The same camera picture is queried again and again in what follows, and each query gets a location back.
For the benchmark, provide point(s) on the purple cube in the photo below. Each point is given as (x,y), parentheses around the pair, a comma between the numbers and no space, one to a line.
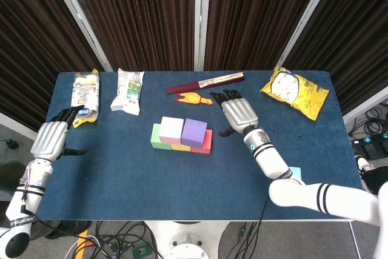
(194,130)

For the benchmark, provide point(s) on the dark red folded fan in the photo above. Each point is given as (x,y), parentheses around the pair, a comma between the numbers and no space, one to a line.
(212,82)

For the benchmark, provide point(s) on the white partition frame post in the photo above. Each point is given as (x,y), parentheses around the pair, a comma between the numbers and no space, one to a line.
(201,19)
(82,19)
(306,16)

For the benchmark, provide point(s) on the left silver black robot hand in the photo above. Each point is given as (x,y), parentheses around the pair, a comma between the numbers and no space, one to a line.
(50,140)

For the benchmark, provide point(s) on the black power box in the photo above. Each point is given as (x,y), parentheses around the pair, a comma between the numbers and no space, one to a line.
(368,146)

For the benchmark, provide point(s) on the pink block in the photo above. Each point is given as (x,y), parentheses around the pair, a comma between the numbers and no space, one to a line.
(171,127)

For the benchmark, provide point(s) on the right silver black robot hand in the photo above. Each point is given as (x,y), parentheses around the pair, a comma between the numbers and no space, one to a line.
(239,116)

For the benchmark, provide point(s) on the blue felt table cloth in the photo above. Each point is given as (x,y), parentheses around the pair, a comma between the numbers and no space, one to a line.
(151,186)

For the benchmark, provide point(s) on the black white sneaker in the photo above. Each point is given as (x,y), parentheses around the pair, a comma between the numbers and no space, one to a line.
(365,166)

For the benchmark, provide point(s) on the brown pleated curtain panel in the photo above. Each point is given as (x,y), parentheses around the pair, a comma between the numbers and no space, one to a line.
(257,19)
(354,34)
(136,19)
(30,43)

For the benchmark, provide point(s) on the green circuit board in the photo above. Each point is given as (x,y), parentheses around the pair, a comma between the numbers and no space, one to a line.
(141,251)

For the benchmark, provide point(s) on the red block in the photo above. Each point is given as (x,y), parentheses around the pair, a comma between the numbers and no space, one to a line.
(206,145)

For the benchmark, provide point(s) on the yellow white snack bag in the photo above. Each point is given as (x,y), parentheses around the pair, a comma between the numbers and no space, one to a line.
(86,92)

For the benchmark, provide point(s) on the white green snack package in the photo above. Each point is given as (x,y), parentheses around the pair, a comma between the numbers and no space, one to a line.
(128,89)

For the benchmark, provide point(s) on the yellow rubber chicken toy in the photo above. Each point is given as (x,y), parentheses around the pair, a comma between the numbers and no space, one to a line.
(194,99)

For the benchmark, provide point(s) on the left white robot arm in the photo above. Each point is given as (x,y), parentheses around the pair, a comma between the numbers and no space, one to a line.
(30,183)

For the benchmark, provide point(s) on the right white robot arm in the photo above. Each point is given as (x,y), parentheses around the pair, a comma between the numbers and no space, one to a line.
(303,192)

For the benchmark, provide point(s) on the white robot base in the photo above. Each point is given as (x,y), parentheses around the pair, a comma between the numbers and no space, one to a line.
(185,237)

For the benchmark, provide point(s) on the white partition floor rail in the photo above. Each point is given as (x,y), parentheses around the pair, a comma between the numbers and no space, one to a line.
(15,125)
(366,107)

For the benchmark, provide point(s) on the white table frame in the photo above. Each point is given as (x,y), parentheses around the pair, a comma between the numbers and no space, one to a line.
(182,220)

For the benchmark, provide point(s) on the light blue cube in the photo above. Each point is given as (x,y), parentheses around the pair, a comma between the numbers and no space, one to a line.
(296,172)

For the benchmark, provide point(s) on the yellow block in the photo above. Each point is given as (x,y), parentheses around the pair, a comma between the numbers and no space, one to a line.
(181,148)

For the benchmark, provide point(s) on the black shoe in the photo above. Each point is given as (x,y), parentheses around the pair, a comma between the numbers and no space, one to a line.
(69,228)

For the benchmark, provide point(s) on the green block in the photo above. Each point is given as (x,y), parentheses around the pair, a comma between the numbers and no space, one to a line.
(156,136)

